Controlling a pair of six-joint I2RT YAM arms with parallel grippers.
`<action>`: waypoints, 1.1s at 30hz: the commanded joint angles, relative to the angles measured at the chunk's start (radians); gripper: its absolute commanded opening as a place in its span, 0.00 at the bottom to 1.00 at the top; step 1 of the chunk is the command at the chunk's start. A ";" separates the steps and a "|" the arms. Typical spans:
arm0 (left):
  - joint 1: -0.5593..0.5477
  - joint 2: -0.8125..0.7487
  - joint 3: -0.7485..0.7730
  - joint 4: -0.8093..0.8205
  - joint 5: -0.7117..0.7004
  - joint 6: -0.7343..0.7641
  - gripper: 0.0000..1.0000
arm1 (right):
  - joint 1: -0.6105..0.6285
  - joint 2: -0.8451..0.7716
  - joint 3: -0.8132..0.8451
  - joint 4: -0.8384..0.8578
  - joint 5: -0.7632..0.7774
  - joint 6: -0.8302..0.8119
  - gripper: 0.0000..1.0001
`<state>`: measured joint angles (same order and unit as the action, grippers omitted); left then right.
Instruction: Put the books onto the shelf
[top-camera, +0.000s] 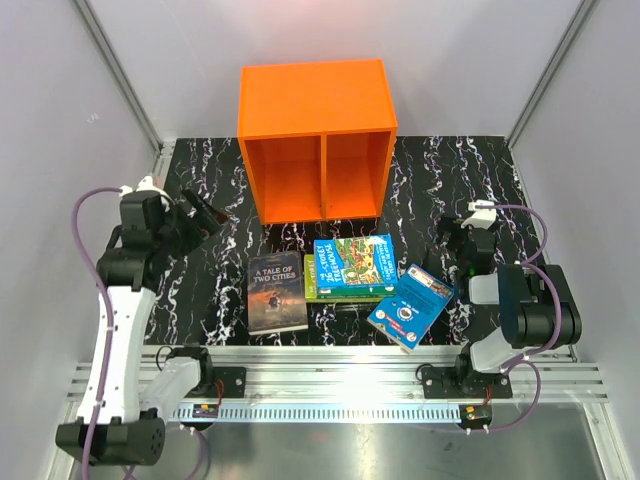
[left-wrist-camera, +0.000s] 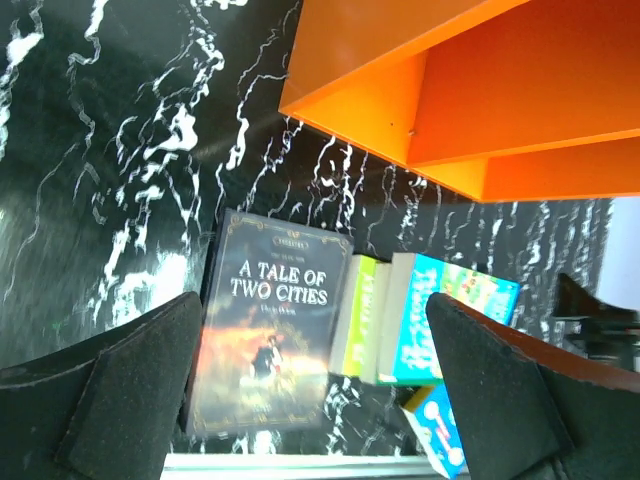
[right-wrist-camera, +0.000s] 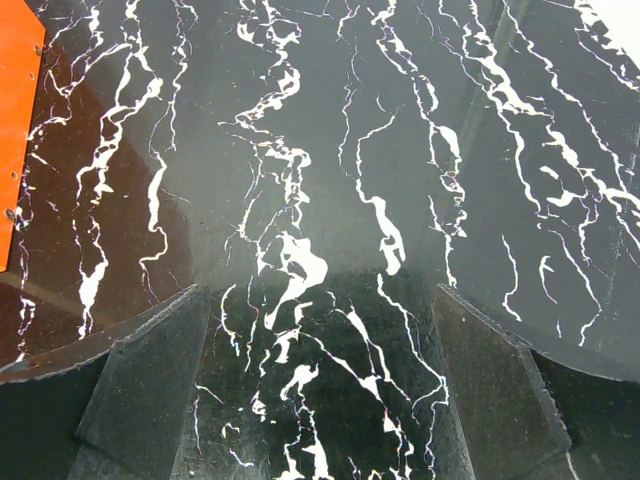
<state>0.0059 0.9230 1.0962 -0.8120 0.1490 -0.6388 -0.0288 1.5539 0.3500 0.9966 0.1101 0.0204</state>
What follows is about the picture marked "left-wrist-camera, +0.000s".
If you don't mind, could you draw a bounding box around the blue book with round badges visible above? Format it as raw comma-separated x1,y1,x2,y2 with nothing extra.
402,384,466,479

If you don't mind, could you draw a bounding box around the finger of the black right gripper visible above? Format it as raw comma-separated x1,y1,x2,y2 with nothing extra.
552,273,639,370

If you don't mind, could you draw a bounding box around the cyan cartoon cover book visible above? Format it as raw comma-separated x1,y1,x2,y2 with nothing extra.
374,253,520,386

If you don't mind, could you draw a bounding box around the orange two-compartment shelf box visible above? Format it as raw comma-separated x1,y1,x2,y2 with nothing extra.
279,0,639,202

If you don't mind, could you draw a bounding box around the lime green spine book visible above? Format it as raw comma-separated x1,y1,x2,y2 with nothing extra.
329,255,391,385

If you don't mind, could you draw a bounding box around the A Tale of Two Cities book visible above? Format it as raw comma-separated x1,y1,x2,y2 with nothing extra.
181,209,353,439

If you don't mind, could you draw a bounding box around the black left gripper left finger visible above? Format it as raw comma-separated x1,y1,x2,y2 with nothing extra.
1,292,202,479

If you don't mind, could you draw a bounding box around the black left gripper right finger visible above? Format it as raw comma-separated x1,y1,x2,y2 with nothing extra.
426,294,639,479

